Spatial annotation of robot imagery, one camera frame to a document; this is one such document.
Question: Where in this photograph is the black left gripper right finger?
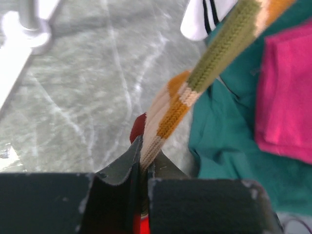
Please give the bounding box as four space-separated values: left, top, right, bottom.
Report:
147 153 283 234

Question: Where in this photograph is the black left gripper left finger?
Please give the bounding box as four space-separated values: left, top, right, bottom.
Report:
0 137 142 234

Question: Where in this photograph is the red folded cloth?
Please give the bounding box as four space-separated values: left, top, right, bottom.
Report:
140 215 150 234

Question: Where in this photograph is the teal green garment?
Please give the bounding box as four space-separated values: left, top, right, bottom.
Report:
189 0 312 215

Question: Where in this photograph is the pink magenta garment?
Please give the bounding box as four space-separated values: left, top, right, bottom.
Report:
254 21 312 164

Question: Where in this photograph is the white clothes rack stand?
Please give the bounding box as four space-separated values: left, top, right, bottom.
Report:
0 0 62 107

